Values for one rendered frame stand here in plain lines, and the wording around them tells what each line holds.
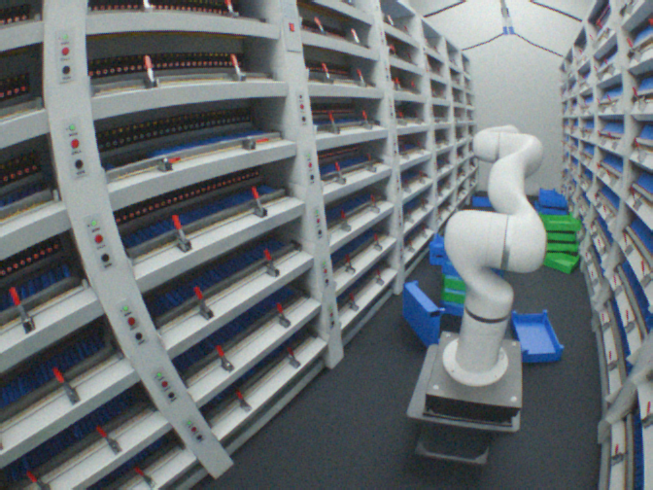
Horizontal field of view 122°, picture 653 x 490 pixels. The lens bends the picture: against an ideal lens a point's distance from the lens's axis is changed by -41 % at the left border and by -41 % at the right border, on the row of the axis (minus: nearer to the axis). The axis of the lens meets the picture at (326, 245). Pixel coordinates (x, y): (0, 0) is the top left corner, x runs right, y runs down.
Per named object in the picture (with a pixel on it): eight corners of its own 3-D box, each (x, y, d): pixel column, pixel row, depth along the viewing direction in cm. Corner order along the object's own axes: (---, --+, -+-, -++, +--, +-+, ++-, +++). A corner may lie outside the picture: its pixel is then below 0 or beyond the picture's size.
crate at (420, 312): (428, 348, 133) (442, 343, 134) (429, 314, 126) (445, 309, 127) (402, 315, 161) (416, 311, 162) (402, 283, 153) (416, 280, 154)
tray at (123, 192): (295, 156, 97) (298, 127, 92) (111, 212, 54) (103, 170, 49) (255, 143, 106) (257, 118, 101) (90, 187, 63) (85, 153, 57)
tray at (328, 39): (378, 60, 133) (382, 35, 126) (298, 42, 89) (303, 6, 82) (344, 56, 142) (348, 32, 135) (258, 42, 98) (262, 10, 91)
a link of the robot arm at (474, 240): (507, 328, 59) (528, 228, 49) (433, 311, 69) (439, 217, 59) (512, 298, 68) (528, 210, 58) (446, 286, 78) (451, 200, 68)
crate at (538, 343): (559, 361, 104) (564, 347, 101) (520, 363, 110) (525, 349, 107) (543, 322, 130) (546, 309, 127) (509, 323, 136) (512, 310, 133)
